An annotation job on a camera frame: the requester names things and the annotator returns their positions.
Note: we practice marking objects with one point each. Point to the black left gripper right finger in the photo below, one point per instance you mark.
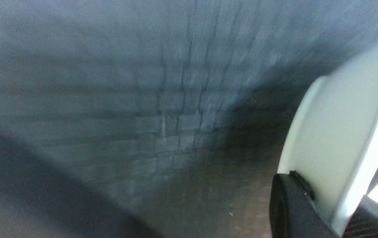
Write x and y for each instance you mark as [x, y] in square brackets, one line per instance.
[364, 222]

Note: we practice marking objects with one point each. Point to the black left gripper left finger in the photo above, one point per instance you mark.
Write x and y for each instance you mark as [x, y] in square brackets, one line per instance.
[292, 209]

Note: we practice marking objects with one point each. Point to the white square dish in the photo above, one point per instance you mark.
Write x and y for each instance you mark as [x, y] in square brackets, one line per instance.
[332, 142]

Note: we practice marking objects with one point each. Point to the black serving tray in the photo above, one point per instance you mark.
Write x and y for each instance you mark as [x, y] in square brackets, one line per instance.
[157, 118]

